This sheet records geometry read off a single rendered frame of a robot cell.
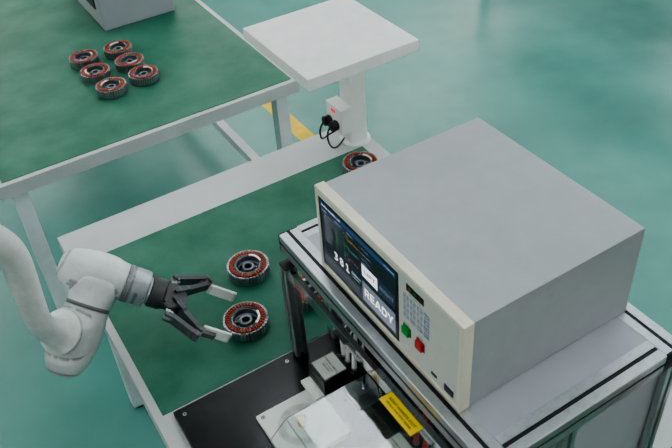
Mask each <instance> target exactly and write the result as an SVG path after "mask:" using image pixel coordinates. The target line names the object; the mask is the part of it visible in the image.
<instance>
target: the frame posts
mask: <svg viewBox="0 0 672 448"><path fill-rule="evenodd" d="M279 268H280V275H281V282H282V289H283V296H284V303H285V310H286V316H287V323H288V330H289V337H290V344H291V350H292V351H293V352H295V355H296V357H300V356H301V353H302V352H303V353H304V354H305V353H307V352H308V347H307V339H306V332H305V324H304V316H303V308H302V300H301V294H300V293H299V291H298V290H297V289H296V288H295V287H294V285H293V284H292V283H291V281H290V274H289V272H290V269H293V270H294V271H295V272H296V273H297V274H298V269H297V268H296V267H295V266H294V265H293V263H292V262H291V261H290V260H289V259H288V258H287V259H285V260H283V261H281V262H279ZM324 304H325V306H326V307H327V308H328V310H329V311H330V312H331V313H332V314H333V315H334V317H335V318H336V319H337V320H338V321H339V322H340V323H341V325H342V326H343V320H342V319H341V318H340V317H339V316H338V315H337V314H336V312H335V311H334V310H333V309H332V308H331V307H330V306H329V304H328V303H327V302H326V301H325V300H324ZM327 332H328V333H329V334H330V333H331V337H332V338H333V339H334V338H336V337H337V336H336V335H335V334H334V332H333V331H332V330H331V329H330V328H329V327H328V325H327Z"/></svg>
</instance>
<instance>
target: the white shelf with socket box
mask: <svg viewBox="0 0 672 448"><path fill-rule="evenodd" d="M243 34H244V39H245V40H246V41H247V42H249V43H250V44H251V45H252V46H254V47H255V48H256V49H257V50H258V51H260V52H261V53H262V54H263V55H265V56H266V57H267V58H268V59H270V60H271V61H272V62H273V63H274V64H276V65H277V66H278V67H279V68H281V69H282V70H283V71H284V72H286V73H287V74H288V75H289V76H290V77H292V78H293V79H294V80H295V81H297V82H298V83H299V84H300V85H302V86H303V87H304V88H305V89H306V90H308V91H312V90H315V89H317V88H320V87H323V86H325V85H328V84H331V83H333V82H336V81H339V88H340V97H338V96H334V97H332V98H329V99H327V100H326V110H327V115H325V116H322V123H321V125H320V128H319V135H320V138H321V139H322V140H323V139H325V138H326V137H327V141H328V144H329V146H330V147H331V148H333V149H336V148H338V147H339V146H340V145H341V144H343V145H344V146H346V147H351V148H358V147H361V146H365V145H366V144H368V143H369V141H370V134H369V133H368V132H367V118H366V95H365V73H364V71H366V70H368V69H371V68H374V67H377V66H379V65H382V64H385V63H387V62H390V61H393V60H395V59H398V58H401V57H403V56H406V55H409V54H411V53H414V52H417V51H419V39H417V38H415V37H414V36H412V35H411V34H409V33H407V32H406V31H404V30H402V29H401V28H399V27H397V26H396V25H394V24H392V23H391V22H389V21H388V20H386V19H384V18H383V17H381V16H379V15H378V14H376V13H374V12H373V11H371V10H369V9H368V8H366V7H365V6H363V5H361V4H360V3H358V2H356V1H355V0H329V1H326V2H322V3H319V4H316V5H313V6H310V7H307V8H304V9H301V10H298V11H295V12H292V13H288V14H285V15H282V16H279V17H276V18H273V19H270V20H267V21H264V22H261V23H258V24H255V25H251V26H248V27H245V28H243ZM323 125H324V126H328V127H329V128H328V130H327V135H326V136H324V137H323V138H322V136H321V129H322V126H323ZM329 131H332V132H330V133H329ZM336 131H337V132H339V133H340V134H341V135H340V143H339V144H338V145H337V146H335V147H333V146H332V145H331V144H330V141H329V135H331V134H333V133H334V132H336Z"/></svg>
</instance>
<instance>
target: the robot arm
mask: <svg viewBox="0 0 672 448"><path fill-rule="evenodd" d="M0 269H1V271H2V273H3V275H4V277H5V280H6V282H7V284H8V287H9V289H10V291H11V294H12V296H13V298H14V301H15V303H16V305H17V308H18V310H19V312H20V315H21V317H22V319H23V321H24V323H25V325H26V327H27V329H28V330H29V332H30V333H31V334H32V335H33V336H34V337H35V338H37V339H38V340H40V341H41V344H42V346H43V348H44V349H45V354H44V358H45V364H46V367H47V369H48V370H49V371H50V372H51V373H52V374H54V375H56V376H59V377H64V378H72V377H75V376H77V375H79V374H81V373H82V372H83V371H84V370H85V369H86V368H87V367H88V365H89V364H90V362H91V361H92V359H93V357H94V355H95V353H96V351H97V349H98V346H99V344H100V341H101V339H102V336H103V333H104V330H105V327H106V321H107V318H108V313H109V312H110V309H111V307H112V305H113V304H114V302H115V300H119V301H120V302H125V303H128V304H131V305H134V306H137V307H140V306H142V304H143V303H144V305H145V306H147V307H150V308H154V309H163V310H165V313H164V315H163V317H162V320H163V321H165V322H167V323H170V324H171V325H172V326H174V327H175V328H176V329H178V330H179V331H180V332H182V333H183V334H184V335H186V336H187V337H188V338H189V339H191V340H192V341H193V342H197V340H198V339H199V338H200V337H205V338H208V339H211V340H214V339H217V340H220V341H223V342H226V343H227V342H228V341H229V339H230V338H231V336H232V333H229V332H226V331H223V330H219V329H216V328H213V327H210V326H207V325H204V326H203V327H202V326H201V325H200V323H199V322H198V321H197V320H196V319H195V318H194V317H193V316H192V314H191V313H190V312H189V311H188V310H187V307H186V306H185V305H186V298H187V296H189V295H192V294H196V293H199V292H203V291H206V290H207V293H208V294H211V295H214V296H217V297H220V298H223V299H226V300H229V301H233V300H234V298H235V297H236V295H237V292H234V291H231V290H228V289H225V288H223V287H222V286H219V285H216V284H213V283H212V282H213V280H212V279H209V278H210V276H209V275H183V276H182V275H178V274H173V276H172V278H171V280H170V283H169V281H168V280H167V279H164V278H161V277H158V276H154V277H153V272H152V271H150V270H147V269H144V268H140V267H137V266H136V265H132V264H129V263H127V262H125V261H124V260H122V259H121V258H119V257H117V256H115V255H112V254H109V253H106V252H102V251H98V250H91V249H84V248H71V249H68V250H67V251H66V252H65V253H64V254H63V255H62V257H61V259H60V261H59V264H58V267H57V270H56V274H55V275H56V277H57V279H58V280H59V282H60V283H61V284H62V285H63V286H65V287H68V288H70V289H69V292H68V296H67V299H66V301H65V304H64V306H63V307H62V308H59V309H58V310H55V311H53V312H51V313H50V312H49V309H48V306H47V303H46V300H45V297H44V294H43V291H42V288H41V284H40V281H39V278H38V275H37V272H36V269H35V266H34V263H33V260H32V258H31V255H30V253H29V251H28V249H27V248H26V246H25V245H24V243H23V242H22V241H21V239H20V238H19V237H18V236H17V235H15V234H14V233H13V232H12V231H10V230H9V229H7V228H6V227H4V226H3V225H1V224H0ZM179 285H186V286H182V287H180V286H179ZM188 285H190V286H188ZM179 310H180V311H179Z"/></svg>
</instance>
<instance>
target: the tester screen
mask: <svg viewBox="0 0 672 448"><path fill-rule="evenodd" d="M320 208H321V219H322V229H323V240H324V250H325V260H326V261H327V263H328V264H329V265H330V266H331V267H332V268H333V269H334V270H335V271H336V272H337V273H338V274H339V275H340V276H341V278H342V279H343V280H344V281H345V282H346V283H347V284H348V285H349V286H350V287H351V288H352V289H353V290H354V291H355V293H356V294H357V295H358V296H359V297H360V298H361V299H362V300H363V301H364V302H365V303H366V304H367V302H366V301H365V300H364V299H363V289H362V280H363V281H364V282H365V283H366V284H367V285H368V286H369V287H370V288H371V290H372V291H373V292H374V293H375V294H376V295H377V296H378V297H379V298H380V299H381V300H382V301H383V302H384V303H385V304H386V305H387V306H388V307H389V308H390V309H391V310H392V311H393V312H394V313H395V321H396V285H395V274H394V273H393V272H392V271H391V270H390V269H389V268H388V267H387V266H386V265H385V264H384V263H383V262H382V261H381V260H380V259H379V258H378V257H377V256H376V255H375V254H374V253H373V252H372V251H371V250H370V249H369V248H368V247H367V246H366V245H365V244H364V243H363V242H362V241H361V240H360V239H359V238H358V237H357V236H356V235H355V234H354V233H353V232H352V231H350V230H349V229H348V228H347V227H346V226H345V225H344V224H343V223H342V222H341V221H340V220H339V219H338V218H337V217H336V216H335V215H334V214H333V213H332V212H331V211H330V210H329V209H328V208H327V207H326V206H325V205H324V204H323V203H322V202H321V201H320ZM333 250H334V251H335V252H336V253H337V254H338V255H339V256H340V257H341V258H342V259H343V260H344V261H345V262H346V263H347V264H348V265H349V266H350V275H351V276H350V275H349V274H348V273H347V272H346V271H345V270H344V269H343V267H342V266H341V265H340V264H339V263H338V262H337V261H336V260H335V259H334V255H333ZM326 253H327V254H328V255H329V256H330V257H331V258H332V259H333V260H334V261H335V263H336V264H337V265H338V266H339V267H340V268H341V269H342V270H343V271H344V272H345V273H346V274H347V275H348V276H349V277H350V278H351V279H352V281H353V282H354V283H355V284H356V285H357V286H358V287H359V288H360V294H359V293H358V291H357V290H356V289H355V288H354V287H353V286H352V285H351V284H350V283H349V282H348V281H347V280H346V279H345V278H344V277H343V275H342V274H341V273H340V272H339V271H338V270H337V269H336V268H335V267H334V266H333V265H332V264H331V263H330V262H329V261H328V259H327V258H326ZM361 263H362V264H363V265H364V266H365V267H366V268H367V269H368V270H369V271H370V272H371V273H372V274H373V275H374V277H375V278H376V279H377V280H378V281H379V282H380V283H381V284H382V285H383V286H384V287H385V288H386V289H387V290H388V291H389V292H390V293H391V294H392V295H393V296H394V297H395V309H394V308H393V307H392V306H391V305H390V304H389V303H388V302H387V300H386V299H385V298H384V297H383V296H382V295H381V294H380V293H379V292H378V291H377V290H376V289H375V288H374V287H373V286H372V285H371V284H370V283H369V282H368V281H367V280H366V279H365V278H364V277H363V276H362V266H361ZM367 305H368V304H367ZM368 306H369V305H368ZM369 308H370V309H371V310H372V311H373V312H374V313H375V314H376V315H377V316H378V317H379V318H380V319H381V317H380V316H379V315H378V314H377V313H376V312H375V311H374V310H373V309H372V308H371V307H370V306H369ZM381 320H382V319H381ZM382 321H383V320H382ZM383 323H384V324H385V325H386V326H387V327H388V328H389V329H390V330H391V331H392V332H393V333H394V334H395V335H396V336H397V334H396V333H395V332H394V331H393V330H392V329H391V328H390V327H389V326H388V325H387V324H386V323H385V322H384V321H383Z"/></svg>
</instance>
